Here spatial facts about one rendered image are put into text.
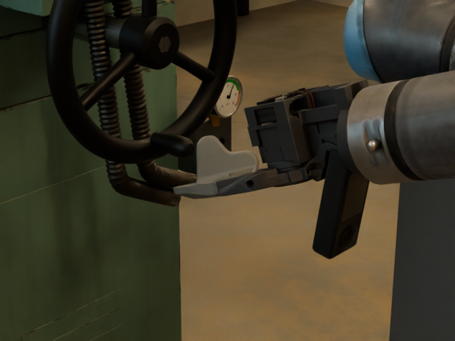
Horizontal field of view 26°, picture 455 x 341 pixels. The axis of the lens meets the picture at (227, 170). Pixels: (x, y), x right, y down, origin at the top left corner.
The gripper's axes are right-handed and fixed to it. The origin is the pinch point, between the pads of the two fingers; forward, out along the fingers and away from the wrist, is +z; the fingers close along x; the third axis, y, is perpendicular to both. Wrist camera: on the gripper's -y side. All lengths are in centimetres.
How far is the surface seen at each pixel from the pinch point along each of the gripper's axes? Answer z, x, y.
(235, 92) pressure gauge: 26.5, -32.3, 5.9
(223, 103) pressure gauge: 26.9, -29.7, 4.9
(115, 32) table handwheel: 14.3, -2.9, 17.9
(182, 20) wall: 269, -261, 27
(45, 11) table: 17.2, 3.7, 22.0
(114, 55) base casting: 29.6, -14.5, 15.6
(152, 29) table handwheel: 8.1, -2.9, 17.0
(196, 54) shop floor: 231, -226, 10
